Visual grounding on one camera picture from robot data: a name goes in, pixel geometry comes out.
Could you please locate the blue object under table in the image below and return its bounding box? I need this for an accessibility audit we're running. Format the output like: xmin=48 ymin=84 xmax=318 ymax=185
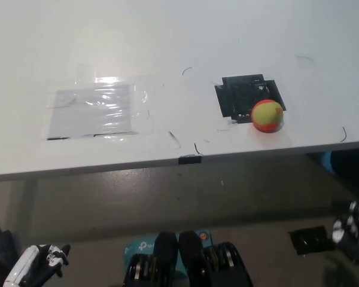
xmin=321 ymin=151 xmax=336 ymax=175

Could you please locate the black floor plate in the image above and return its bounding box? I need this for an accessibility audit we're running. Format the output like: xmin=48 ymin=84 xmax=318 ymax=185
xmin=289 ymin=225 xmax=337 ymax=256

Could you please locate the taped clear plastic sheet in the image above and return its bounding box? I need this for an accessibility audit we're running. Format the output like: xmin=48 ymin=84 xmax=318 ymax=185
xmin=44 ymin=74 xmax=155 ymax=141

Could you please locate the black power adapter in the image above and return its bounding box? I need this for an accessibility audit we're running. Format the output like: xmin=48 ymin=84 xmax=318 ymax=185
xmin=0 ymin=229 xmax=19 ymax=271

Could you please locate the small yellow orange tennis ball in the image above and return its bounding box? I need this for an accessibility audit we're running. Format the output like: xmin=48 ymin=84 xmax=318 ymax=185
xmin=251 ymin=99 xmax=285 ymax=133

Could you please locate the small black tape strip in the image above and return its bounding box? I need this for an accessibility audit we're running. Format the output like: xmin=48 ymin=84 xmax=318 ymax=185
xmin=178 ymin=155 xmax=202 ymax=166

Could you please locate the teal tp-link box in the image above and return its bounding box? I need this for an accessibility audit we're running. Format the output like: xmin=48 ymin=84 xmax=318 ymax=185
xmin=124 ymin=228 xmax=212 ymax=271

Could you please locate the black tape patch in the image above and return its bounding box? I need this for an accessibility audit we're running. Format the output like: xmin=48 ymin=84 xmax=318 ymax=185
xmin=214 ymin=73 xmax=287 ymax=125

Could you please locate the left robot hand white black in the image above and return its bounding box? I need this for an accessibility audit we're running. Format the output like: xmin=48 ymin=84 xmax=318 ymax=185
xmin=2 ymin=243 xmax=71 ymax=287

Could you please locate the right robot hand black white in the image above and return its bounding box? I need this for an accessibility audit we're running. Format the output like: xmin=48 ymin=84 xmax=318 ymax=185
xmin=331 ymin=200 xmax=359 ymax=265

